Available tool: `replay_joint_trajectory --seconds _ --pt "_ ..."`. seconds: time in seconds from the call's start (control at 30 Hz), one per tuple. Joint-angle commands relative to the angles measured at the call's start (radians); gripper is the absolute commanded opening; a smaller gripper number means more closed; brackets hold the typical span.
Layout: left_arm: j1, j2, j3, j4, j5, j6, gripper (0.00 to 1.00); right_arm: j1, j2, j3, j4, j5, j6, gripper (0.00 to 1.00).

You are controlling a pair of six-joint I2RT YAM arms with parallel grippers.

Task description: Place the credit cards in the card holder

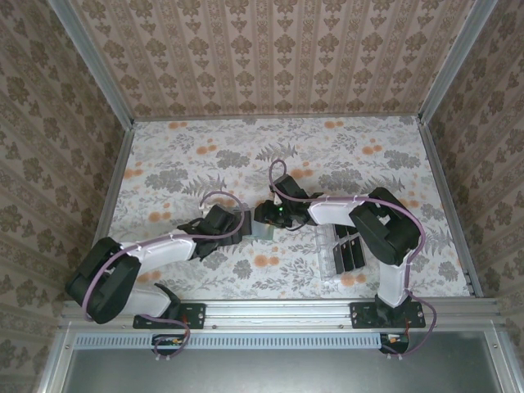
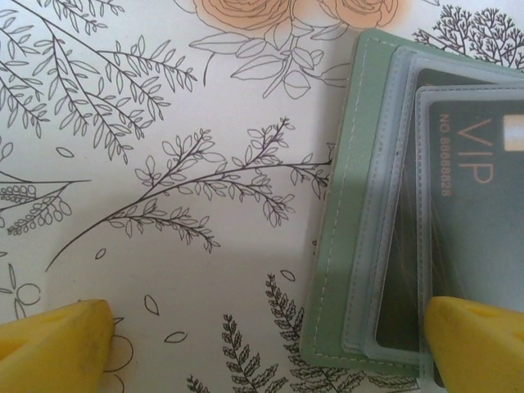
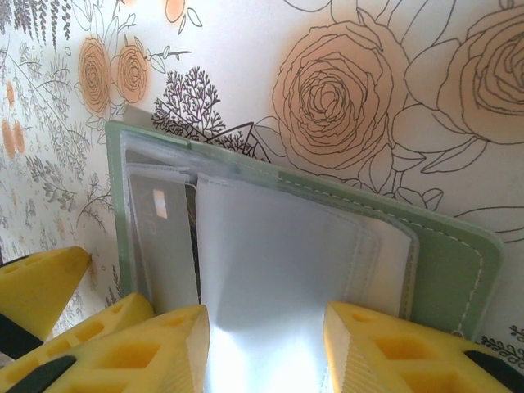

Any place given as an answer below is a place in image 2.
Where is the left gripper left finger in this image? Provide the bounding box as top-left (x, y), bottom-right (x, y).
top-left (0, 298), bottom-right (115, 393)

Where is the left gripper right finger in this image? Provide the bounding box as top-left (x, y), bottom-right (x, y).
top-left (423, 296), bottom-right (524, 393)

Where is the green card holder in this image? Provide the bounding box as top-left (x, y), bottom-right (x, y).
top-left (300, 28), bottom-right (524, 393)

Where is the black credit card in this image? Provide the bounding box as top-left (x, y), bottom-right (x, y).
top-left (374, 67), bottom-right (508, 358)
top-left (427, 100), bottom-right (524, 314)

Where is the floral paper table cover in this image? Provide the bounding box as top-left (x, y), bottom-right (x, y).
top-left (0, 0), bottom-right (524, 393)

